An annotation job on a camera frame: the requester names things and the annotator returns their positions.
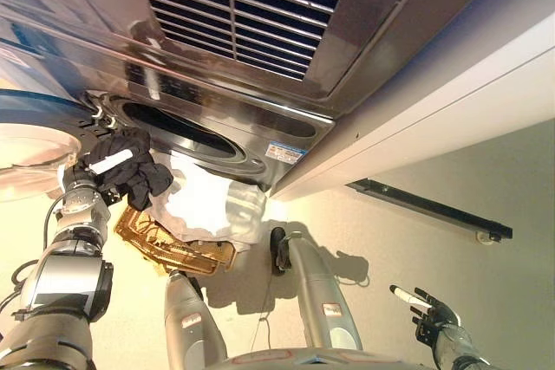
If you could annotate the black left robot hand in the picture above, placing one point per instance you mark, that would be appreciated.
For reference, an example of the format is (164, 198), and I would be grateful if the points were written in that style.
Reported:
(86, 170)

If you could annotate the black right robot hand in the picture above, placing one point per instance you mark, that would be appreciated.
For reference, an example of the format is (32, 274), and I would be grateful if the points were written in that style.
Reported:
(438, 318)

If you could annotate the black garment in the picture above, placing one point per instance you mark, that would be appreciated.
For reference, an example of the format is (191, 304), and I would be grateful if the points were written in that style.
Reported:
(139, 170)

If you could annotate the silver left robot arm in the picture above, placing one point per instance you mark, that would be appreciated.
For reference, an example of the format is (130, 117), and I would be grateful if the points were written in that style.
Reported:
(65, 274)

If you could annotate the brown wicker laundry basket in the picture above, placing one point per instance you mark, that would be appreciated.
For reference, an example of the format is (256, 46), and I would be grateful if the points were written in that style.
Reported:
(182, 253)

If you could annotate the dark grey washing machine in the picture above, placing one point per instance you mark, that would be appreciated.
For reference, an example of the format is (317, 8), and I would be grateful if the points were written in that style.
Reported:
(260, 127)

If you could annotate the round glass washer door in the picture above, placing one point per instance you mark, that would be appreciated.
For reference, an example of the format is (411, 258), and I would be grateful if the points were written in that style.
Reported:
(39, 144)

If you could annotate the silver right robot leg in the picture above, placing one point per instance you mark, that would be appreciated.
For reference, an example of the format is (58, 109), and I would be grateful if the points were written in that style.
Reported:
(321, 292)

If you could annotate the silver robot leg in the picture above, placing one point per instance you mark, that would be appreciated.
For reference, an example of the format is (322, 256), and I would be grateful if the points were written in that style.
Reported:
(191, 326)
(321, 292)

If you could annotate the white garment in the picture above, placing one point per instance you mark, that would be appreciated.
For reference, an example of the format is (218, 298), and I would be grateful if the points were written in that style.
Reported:
(204, 205)

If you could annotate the grey robot torso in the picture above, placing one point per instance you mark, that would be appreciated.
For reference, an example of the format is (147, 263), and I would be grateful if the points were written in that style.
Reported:
(312, 359)

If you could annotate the silver left robot leg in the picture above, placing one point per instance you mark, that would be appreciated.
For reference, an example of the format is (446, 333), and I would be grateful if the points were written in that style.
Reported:
(191, 326)

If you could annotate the blue white washer label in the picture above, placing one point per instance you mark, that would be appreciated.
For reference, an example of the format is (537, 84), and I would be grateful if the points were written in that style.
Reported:
(286, 152)

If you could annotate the white cabinet surround panel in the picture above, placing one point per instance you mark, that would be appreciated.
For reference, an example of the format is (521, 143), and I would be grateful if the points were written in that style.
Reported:
(433, 114)

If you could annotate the dryer vent grille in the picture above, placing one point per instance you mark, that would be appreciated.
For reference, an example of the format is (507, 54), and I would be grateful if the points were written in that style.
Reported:
(243, 6)

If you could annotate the white rail end roller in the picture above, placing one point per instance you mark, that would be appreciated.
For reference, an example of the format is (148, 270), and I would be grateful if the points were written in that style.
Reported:
(487, 238)

